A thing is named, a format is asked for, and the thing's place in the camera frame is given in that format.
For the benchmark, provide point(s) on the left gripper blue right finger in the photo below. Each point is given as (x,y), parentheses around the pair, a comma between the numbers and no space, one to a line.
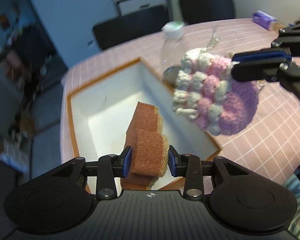
(177,162)

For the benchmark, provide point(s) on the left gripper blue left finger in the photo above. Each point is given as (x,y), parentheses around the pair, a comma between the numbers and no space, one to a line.
(122,162)

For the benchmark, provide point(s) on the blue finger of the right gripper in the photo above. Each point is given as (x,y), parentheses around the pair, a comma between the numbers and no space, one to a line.
(269,57)

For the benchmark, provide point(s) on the brown orange sponge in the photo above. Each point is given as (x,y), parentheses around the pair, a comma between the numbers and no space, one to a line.
(149,148)

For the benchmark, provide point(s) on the pink white crocheted ball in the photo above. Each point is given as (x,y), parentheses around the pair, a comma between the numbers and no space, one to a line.
(207,95)

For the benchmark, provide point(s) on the purple tissue pack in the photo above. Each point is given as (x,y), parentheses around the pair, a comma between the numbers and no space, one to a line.
(263,19)

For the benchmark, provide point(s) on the white box with orange rim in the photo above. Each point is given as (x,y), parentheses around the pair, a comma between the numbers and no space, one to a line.
(100,112)

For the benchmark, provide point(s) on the pink checkered tablecloth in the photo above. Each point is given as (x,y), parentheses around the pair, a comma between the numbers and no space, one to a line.
(269,145)

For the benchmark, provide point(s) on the black chair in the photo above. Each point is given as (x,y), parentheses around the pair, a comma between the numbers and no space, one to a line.
(129,27)
(200,11)

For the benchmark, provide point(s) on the clear plastic water bottle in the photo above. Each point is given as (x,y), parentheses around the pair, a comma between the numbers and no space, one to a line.
(172,51)

